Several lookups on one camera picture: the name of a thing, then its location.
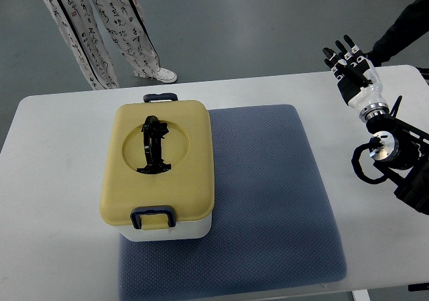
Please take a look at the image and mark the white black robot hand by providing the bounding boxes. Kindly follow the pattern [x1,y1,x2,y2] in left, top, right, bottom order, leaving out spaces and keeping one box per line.
[322,35,389,123]

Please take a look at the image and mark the yellow storage box lid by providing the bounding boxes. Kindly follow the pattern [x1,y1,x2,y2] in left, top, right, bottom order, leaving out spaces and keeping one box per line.
[100,100,215,230]

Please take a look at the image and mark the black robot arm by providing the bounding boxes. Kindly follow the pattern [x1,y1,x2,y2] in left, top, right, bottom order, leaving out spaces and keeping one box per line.
[351,96,428,215]

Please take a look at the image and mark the white storage box base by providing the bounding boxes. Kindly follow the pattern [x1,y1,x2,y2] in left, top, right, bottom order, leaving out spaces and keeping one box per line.
[117,213,212,242]

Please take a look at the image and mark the person in black clothing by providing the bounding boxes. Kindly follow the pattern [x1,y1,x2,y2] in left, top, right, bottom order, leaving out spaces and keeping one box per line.
[365,0,428,67]

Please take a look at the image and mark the blue grey cushion mat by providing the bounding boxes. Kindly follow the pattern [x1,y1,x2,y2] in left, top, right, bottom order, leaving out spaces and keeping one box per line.
[118,105,347,300]

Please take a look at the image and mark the white sneaker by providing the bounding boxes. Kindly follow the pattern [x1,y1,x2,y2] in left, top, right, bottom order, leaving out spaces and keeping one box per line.
[133,67,178,84]

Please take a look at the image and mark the dark blue rear latch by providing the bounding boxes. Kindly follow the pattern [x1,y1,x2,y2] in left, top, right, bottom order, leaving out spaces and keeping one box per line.
[143,93,178,103]

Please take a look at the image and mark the dark blue latch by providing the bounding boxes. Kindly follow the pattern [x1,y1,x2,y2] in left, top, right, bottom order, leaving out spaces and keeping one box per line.
[143,93,178,103]
[130,205,176,231]

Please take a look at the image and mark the dark blue front latch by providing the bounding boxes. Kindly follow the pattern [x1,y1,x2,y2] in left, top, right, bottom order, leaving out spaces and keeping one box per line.
[130,205,176,231]

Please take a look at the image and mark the person in calligraphy trousers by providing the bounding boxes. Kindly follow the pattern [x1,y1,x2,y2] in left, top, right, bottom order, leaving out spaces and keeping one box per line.
[44,0,163,90]

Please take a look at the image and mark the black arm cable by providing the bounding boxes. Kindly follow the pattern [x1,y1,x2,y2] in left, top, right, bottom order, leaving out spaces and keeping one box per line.
[351,142,389,184]

